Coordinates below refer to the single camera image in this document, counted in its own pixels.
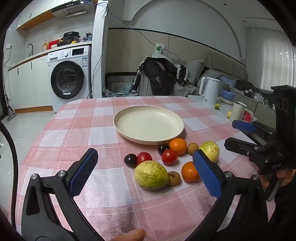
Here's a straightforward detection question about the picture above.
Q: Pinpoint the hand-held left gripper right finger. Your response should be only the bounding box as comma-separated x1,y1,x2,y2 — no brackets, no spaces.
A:
192,149,272,241

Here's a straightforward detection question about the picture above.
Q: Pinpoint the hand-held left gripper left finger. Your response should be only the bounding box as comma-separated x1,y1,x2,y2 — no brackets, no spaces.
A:
21,148,111,241

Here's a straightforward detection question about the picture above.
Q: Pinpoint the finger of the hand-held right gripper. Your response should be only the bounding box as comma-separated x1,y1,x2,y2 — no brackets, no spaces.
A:
224,137,267,161
232,120,277,141

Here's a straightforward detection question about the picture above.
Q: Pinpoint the orange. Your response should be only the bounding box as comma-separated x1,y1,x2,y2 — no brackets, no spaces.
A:
169,138,187,156
181,161,201,183

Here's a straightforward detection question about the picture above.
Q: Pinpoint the pale yellow guava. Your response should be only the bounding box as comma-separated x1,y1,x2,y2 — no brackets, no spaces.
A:
199,141,220,163

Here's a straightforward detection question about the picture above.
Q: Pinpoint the brown longan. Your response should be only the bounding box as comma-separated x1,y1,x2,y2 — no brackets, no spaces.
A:
168,171,181,186
187,142,199,155

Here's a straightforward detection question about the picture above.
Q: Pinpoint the red tomato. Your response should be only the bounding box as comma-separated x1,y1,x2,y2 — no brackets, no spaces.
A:
136,152,152,165
161,149,178,165

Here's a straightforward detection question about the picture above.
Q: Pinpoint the yellow-green guava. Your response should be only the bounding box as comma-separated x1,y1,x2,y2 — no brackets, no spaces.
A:
134,160,169,190

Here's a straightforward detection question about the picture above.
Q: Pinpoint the cream round plate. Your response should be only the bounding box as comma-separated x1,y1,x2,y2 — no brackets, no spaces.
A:
113,105,185,145

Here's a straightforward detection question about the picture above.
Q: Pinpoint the person's right forearm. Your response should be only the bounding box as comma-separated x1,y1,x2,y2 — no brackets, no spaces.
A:
266,179,296,241

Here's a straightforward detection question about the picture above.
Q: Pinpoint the person's right hand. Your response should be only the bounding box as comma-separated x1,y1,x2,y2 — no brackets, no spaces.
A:
259,169,296,188

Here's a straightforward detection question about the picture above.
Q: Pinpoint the person's left hand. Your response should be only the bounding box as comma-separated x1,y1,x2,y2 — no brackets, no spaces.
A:
108,229,146,241

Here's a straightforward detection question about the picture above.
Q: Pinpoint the white cup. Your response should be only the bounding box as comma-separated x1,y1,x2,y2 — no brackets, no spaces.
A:
230,101,247,122

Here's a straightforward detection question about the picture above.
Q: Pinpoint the pink checked tablecloth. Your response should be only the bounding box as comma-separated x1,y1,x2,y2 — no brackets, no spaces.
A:
15,95,262,241

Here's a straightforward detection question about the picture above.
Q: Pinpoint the dark purple plum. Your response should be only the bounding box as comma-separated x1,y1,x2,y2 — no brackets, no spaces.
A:
157,144,170,155
124,153,137,167

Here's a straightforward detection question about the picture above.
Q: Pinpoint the white electric kettle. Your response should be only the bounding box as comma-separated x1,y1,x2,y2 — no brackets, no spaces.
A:
199,77,223,106

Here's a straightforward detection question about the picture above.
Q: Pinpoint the grey sofa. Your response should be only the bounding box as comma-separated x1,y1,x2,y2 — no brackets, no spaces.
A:
173,51,278,121

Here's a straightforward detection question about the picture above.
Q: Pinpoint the white curtain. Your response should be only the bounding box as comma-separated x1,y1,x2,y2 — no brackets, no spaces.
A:
246,27,296,90

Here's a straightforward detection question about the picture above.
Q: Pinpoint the grey pillow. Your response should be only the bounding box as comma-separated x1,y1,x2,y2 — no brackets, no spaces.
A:
185,60,205,85

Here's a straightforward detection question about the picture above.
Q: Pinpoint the light blue cloth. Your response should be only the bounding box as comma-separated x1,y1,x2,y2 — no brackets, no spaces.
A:
105,84,137,97

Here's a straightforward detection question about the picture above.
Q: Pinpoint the white washing machine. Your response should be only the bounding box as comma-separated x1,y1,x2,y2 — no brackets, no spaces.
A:
47,45,92,113

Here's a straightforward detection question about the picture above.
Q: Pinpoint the floor mop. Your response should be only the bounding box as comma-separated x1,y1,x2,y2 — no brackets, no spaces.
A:
5,94,17,121

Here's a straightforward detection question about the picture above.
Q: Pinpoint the black jacket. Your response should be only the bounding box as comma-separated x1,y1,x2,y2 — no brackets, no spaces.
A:
133,57,188,95

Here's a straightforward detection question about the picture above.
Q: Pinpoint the black patterned basket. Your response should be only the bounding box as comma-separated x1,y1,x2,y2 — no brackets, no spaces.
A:
105,72,138,96

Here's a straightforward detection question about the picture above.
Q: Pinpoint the white kitchen cabinet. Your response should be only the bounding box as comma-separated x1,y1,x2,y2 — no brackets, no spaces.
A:
8,50,55,111

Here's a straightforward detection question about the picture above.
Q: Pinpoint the black pressure cooker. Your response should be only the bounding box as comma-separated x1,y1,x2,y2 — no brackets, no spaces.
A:
62,32,81,45

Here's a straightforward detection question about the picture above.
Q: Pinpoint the range hood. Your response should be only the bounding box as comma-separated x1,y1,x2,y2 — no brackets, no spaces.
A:
51,0,96,19

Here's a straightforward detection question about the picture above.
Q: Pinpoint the hanging cable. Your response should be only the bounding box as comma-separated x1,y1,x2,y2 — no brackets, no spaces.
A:
89,5,108,98

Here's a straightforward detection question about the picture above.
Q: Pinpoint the wall socket with charger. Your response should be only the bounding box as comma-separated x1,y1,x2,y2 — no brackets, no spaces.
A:
154,43,166,56

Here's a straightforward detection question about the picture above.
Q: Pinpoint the blue cable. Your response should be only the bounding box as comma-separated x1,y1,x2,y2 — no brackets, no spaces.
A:
105,6,163,50

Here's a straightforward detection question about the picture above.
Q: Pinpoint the wall cabinet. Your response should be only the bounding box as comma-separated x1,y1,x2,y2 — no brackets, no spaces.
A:
16,0,58,30

